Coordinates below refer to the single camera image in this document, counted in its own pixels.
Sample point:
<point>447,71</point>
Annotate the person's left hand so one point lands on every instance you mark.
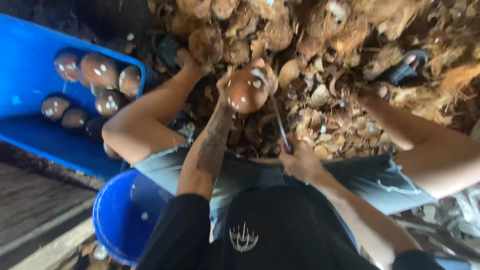
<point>224,93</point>

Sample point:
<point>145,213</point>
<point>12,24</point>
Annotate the person's right hand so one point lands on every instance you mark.
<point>302,163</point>

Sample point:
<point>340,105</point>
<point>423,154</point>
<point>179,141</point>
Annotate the person's right fingers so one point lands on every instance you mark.
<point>289,152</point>

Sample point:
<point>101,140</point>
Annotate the person's left fingers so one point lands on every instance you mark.
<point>225,79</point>

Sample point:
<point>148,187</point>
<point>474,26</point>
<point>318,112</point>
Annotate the round peeled coconut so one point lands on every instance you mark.
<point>243,90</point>

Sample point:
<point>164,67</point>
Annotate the steel peeling knife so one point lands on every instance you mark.
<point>279,120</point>

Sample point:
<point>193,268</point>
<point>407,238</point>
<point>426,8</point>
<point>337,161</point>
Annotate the heap of coconut shell scraps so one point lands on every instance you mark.
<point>337,123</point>

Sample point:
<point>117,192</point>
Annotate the dark sandal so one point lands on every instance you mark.
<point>167,49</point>
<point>403,69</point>

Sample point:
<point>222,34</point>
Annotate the grey denim shorts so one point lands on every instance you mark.
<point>367,180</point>

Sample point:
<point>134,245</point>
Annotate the black printed shirt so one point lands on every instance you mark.
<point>262,232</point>

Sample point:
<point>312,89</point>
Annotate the person's left leg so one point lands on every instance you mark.
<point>146,116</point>

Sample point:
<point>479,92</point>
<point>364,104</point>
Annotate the person's leg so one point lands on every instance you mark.
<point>431,146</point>
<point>146,116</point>

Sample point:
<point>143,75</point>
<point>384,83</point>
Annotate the heap of husked fibrous coconuts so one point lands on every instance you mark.
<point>337,26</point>

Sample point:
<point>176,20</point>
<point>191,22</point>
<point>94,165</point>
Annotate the pile of brown coconuts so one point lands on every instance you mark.
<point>99,71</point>

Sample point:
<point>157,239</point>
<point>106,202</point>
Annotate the person's right leg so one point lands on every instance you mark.
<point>431,146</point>

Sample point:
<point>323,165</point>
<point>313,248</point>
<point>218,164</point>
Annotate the blue plastic bucket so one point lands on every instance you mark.
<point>120,221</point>

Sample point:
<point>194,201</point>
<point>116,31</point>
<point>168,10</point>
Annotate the blue plastic crate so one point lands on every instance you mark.
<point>26,93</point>

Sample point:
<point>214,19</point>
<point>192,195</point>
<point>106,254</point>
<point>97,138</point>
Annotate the pale wooden beam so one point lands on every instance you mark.
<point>48,247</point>

